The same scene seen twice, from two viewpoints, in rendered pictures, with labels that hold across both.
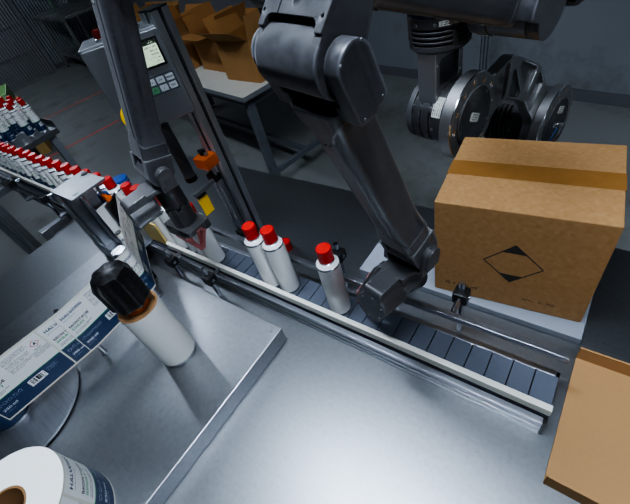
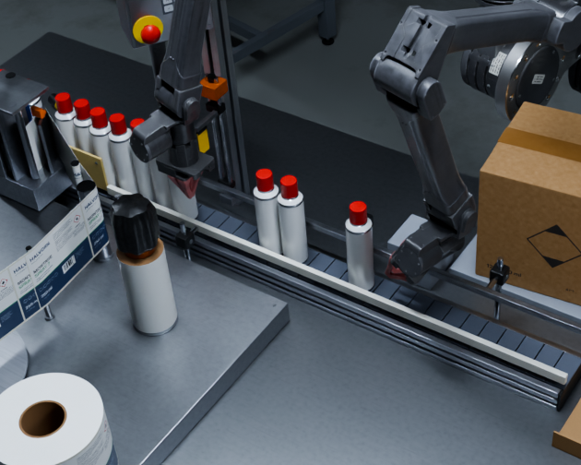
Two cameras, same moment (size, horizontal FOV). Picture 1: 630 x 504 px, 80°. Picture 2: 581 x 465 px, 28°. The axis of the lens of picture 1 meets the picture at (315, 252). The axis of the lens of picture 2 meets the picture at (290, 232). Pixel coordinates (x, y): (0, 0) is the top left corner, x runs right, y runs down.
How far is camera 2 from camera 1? 141 cm
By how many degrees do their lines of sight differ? 7
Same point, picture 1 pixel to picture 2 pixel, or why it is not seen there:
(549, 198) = not seen: outside the picture
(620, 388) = not seen: outside the picture
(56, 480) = (92, 396)
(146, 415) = (129, 380)
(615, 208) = not seen: outside the picture
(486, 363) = (516, 345)
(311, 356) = (321, 339)
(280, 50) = (393, 77)
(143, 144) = (183, 74)
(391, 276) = (431, 234)
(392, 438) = (412, 412)
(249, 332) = (246, 304)
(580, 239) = not seen: outside the picture
